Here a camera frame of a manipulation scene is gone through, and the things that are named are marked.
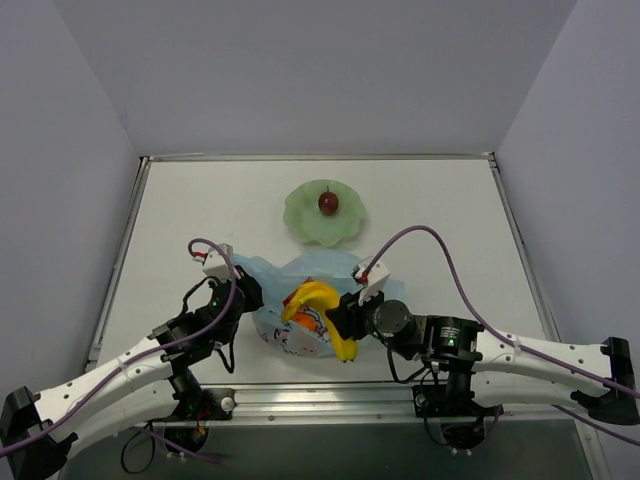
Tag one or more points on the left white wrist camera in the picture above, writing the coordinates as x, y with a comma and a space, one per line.
213, 264

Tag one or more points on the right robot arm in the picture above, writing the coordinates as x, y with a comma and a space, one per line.
485, 369

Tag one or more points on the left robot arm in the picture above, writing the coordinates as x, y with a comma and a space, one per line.
41, 431

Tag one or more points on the aluminium table frame rail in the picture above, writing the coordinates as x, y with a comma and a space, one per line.
442, 223

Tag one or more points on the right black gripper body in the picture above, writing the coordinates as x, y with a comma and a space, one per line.
345, 320

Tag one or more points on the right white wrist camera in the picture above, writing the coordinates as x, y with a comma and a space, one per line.
372, 276

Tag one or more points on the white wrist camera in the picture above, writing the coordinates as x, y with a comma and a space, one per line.
213, 264
372, 276

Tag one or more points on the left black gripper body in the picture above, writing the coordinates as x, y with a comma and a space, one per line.
251, 291

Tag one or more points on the light blue plastic bag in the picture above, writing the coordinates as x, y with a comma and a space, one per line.
306, 335

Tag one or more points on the green glass bowl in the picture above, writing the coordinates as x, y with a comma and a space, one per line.
305, 221

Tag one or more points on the yellow fake banana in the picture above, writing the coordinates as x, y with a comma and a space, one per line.
321, 297

